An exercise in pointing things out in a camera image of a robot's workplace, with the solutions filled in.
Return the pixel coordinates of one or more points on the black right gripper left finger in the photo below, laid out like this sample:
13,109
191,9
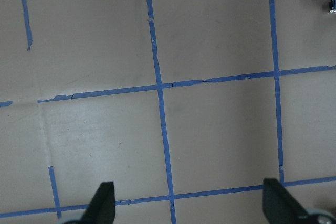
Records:
101,209

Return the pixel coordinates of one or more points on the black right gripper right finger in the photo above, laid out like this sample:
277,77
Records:
279,206

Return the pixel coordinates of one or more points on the small black contact block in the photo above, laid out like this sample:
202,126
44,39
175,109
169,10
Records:
332,6

